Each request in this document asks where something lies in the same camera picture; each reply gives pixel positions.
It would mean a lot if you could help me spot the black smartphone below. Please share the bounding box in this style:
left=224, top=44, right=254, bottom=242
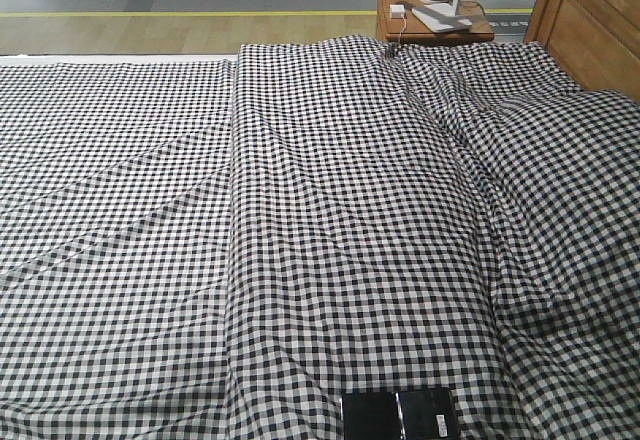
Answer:
left=340, top=387, right=461, bottom=439

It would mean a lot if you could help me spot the checkered bed sheet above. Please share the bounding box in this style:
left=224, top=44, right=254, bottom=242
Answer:
left=1, top=61, right=235, bottom=439

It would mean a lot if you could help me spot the white desk lamp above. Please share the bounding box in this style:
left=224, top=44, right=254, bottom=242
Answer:
left=411, top=0, right=472, bottom=33

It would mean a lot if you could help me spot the checkered duvet cover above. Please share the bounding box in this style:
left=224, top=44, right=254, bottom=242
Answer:
left=225, top=36, right=639, bottom=439

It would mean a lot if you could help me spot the wooden nightstand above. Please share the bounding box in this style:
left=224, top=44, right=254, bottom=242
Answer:
left=375, top=0, right=496, bottom=44

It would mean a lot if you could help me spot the white charger adapter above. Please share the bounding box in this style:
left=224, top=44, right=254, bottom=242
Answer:
left=389, top=3, right=406, bottom=19

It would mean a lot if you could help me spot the wooden headboard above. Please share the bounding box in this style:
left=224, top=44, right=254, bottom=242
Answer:
left=525, top=0, right=639, bottom=100

